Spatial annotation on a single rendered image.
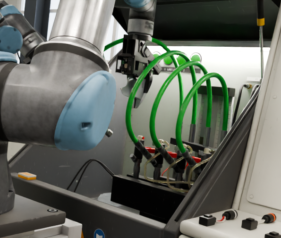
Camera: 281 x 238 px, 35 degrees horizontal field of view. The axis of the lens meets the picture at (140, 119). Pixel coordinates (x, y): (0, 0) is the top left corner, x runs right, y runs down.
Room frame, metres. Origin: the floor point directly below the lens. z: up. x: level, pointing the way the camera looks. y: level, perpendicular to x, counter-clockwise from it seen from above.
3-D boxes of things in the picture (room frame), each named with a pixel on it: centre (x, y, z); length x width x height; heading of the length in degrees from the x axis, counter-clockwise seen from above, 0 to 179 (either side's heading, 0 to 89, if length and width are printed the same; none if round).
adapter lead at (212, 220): (0.94, -0.19, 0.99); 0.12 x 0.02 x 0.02; 137
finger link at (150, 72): (1.30, 0.00, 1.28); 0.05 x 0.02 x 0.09; 50
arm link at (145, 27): (1.30, 0.03, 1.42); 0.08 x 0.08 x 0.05
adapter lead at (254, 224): (0.95, -0.28, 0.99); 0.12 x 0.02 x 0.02; 138
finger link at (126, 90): (1.31, 0.04, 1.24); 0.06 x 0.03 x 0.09; 140
